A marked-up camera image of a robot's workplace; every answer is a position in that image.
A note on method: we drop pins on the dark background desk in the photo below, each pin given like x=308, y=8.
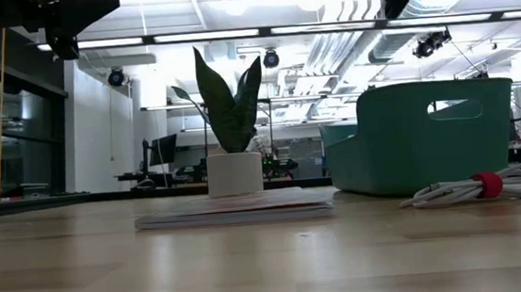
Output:
x=159, y=176

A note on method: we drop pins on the overhead light bar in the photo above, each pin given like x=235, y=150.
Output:
x=264, y=31

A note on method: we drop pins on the black background robot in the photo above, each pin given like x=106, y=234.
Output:
x=283, y=165

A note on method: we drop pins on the black ceiling camera cluster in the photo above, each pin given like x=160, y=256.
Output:
x=431, y=43

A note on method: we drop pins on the white plant pot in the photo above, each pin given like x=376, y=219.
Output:
x=234, y=174

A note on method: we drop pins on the teal plastic bin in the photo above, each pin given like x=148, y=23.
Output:
x=398, y=153

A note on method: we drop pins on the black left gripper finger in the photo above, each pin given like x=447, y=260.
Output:
x=83, y=15

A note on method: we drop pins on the notebook with landscape cover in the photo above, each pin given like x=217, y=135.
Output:
x=233, y=213

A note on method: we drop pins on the round black ceiling lamp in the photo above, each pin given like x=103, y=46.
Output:
x=116, y=77
x=271, y=59

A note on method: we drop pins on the black computer monitor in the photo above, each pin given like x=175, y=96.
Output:
x=162, y=150

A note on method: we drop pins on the person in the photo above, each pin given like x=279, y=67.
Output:
x=259, y=145

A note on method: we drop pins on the green snake plant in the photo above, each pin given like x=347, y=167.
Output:
x=227, y=116

